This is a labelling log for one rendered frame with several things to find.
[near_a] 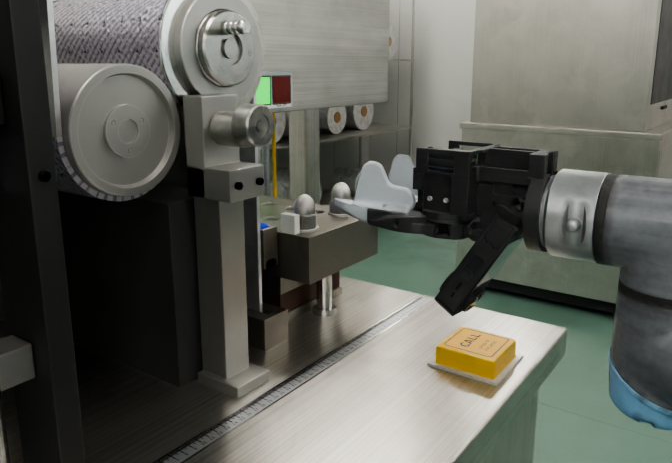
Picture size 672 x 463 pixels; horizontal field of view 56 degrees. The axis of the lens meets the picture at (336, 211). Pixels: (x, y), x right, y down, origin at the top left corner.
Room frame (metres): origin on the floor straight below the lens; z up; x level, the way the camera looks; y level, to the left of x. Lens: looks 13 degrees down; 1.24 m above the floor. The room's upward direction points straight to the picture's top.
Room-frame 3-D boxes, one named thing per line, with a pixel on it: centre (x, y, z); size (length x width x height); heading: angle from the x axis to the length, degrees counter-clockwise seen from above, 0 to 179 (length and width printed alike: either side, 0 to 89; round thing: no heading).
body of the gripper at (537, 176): (0.56, -0.14, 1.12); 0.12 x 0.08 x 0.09; 55
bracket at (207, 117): (0.62, 0.11, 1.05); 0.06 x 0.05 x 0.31; 55
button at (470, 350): (0.67, -0.16, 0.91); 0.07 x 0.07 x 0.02; 55
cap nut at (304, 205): (0.78, 0.04, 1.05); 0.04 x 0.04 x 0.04
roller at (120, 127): (0.65, 0.29, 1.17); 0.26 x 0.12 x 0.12; 55
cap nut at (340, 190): (0.86, -0.01, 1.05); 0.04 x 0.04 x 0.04
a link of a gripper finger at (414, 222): (0.58, -0.07, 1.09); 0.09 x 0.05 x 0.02; 64
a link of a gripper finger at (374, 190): (0.60, -0.03, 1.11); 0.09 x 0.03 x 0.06; 64
